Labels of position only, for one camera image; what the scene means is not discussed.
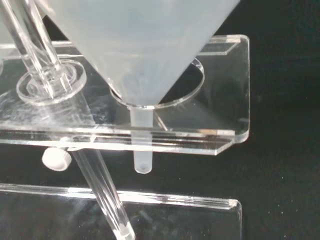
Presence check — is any clear acrylic funnel stand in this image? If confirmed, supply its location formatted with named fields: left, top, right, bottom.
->
left=0, top=0, right=251, bottom=240

